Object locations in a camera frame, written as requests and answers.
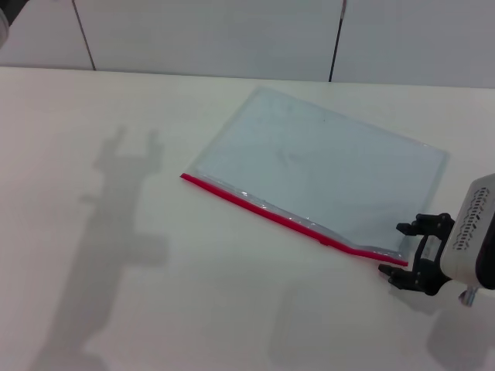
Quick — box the clear document bag red zipper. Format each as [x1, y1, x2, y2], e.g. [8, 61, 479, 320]
[179, 85, 452, 267]

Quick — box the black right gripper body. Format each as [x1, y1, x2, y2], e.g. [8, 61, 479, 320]
[412, 212, 456, 297]

